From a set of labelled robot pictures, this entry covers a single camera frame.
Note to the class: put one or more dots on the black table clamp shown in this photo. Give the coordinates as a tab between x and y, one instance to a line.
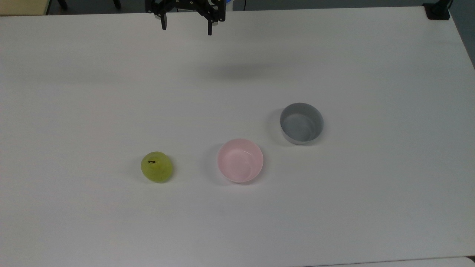
438	10

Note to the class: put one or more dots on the black furniture leg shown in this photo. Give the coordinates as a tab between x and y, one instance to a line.
62	3
116	3

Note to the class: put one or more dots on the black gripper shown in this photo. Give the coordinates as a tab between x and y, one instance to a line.
185	3

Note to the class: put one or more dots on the pink bowl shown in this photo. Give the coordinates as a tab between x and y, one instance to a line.
240	161

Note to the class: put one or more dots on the yellow wooden furniture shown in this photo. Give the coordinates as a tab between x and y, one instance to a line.
22	6

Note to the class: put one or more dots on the green pear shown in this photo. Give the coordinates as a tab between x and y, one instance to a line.
156	167

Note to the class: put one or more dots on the grey bowl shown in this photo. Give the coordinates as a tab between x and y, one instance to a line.
301	124

